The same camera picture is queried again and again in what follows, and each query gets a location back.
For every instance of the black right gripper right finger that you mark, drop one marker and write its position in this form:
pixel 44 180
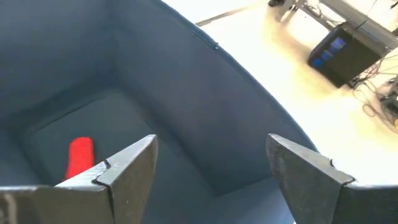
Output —
pixel 311 186

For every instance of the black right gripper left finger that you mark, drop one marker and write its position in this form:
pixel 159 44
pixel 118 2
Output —
pixel 124 186

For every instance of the red bandage roll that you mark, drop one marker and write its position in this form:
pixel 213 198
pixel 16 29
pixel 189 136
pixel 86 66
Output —
pixel 80 155

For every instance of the navy white striped fabric basket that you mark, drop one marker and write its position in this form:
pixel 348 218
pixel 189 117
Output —
pixel 186 93

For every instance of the black computer tower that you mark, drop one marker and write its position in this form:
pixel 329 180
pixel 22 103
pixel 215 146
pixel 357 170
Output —
pixel 348 59

